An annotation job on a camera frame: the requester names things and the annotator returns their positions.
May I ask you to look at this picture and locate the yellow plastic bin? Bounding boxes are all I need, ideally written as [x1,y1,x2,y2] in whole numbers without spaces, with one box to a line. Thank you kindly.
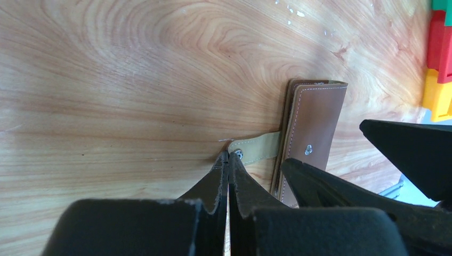
[422,69,451,122]

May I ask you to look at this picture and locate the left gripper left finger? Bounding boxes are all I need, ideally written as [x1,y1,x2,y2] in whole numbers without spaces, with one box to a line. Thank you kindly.
[43,152,229,255]

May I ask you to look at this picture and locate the brown leather card holder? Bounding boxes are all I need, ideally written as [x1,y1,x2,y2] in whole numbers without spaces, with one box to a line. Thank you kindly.
[228,78,348,208]

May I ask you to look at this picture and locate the green plastic bin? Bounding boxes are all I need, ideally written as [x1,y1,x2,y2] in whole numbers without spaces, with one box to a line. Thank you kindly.
[432,0,451,26]

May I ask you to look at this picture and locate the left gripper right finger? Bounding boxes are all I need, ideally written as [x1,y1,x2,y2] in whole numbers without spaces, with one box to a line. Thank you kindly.
[229,153,408,255]

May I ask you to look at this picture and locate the red plastic bin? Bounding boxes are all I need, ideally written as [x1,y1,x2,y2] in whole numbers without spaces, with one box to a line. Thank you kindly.
[426,10,451,84]

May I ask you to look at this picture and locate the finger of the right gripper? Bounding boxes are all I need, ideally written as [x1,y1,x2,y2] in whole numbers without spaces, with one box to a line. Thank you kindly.
[281,158,451,255]
[359,119,451,202]

